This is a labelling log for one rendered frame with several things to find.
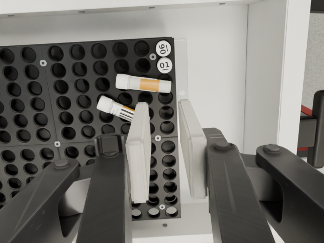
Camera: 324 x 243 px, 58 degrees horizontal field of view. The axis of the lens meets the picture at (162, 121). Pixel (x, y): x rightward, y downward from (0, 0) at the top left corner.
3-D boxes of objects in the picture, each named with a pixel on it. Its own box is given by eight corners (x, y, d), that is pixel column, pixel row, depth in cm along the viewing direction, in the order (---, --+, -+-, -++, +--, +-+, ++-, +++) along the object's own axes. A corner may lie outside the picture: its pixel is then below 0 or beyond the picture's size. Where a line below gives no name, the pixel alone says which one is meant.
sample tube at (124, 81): (168, 93, 26) (116, 87, 25) (170, 79, 25) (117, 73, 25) (169, 95, 24) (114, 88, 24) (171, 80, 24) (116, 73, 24)
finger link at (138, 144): (148, 203, 13) (131, 204, 13) (151, 144, 20) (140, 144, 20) (142, 141, 12) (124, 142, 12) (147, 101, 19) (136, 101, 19)
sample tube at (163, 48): (167, 37, 27) (169, 39, 23) (169, 50, 28) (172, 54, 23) (154, 40, 28) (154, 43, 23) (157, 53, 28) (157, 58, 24)
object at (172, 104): (173, 37, 25) (174, 37, 24) (180, 214, 30) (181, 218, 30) (152, 38, 25) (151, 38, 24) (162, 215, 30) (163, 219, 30)
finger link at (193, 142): (189, 139, 12) (207, 137, 12) (178, 99, 19) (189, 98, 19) (191, 200, 13) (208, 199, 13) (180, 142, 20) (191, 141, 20)
